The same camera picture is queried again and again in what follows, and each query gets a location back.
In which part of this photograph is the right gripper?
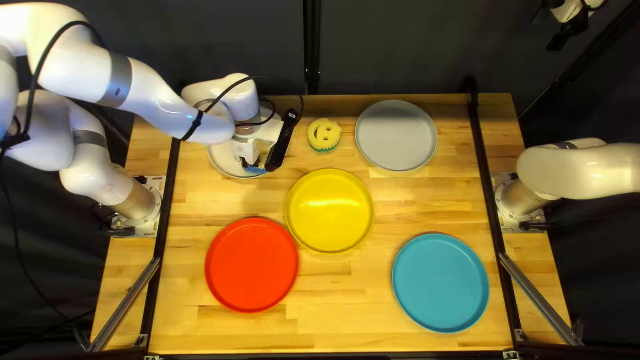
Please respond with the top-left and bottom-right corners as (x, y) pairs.
(550, 0), (590, 24)

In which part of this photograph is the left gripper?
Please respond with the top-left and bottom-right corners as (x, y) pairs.
(231, 119), (286, 170)

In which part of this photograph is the yellow sponge with blue underside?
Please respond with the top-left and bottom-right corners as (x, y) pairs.
(243, 155), (269, 175)

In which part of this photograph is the yellow sponge with green underside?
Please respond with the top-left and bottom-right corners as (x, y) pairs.
(307, 118), (343, 153)

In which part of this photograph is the grey round plate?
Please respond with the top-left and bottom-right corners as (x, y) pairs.
(355, 99), (439, 172)
(206, 100), (283, 179)

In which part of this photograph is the yellow round plate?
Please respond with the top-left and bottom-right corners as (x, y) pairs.
(284, 168), (375, 254)

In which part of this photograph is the orange round plate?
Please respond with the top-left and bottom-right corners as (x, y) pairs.
(204, 216), (300, 314)

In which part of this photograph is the teal round plate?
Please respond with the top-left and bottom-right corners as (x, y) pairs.
(391, 233), (490, 334)

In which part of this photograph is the black frame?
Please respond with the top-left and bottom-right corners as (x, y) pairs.
(85, 0), (640, 360)

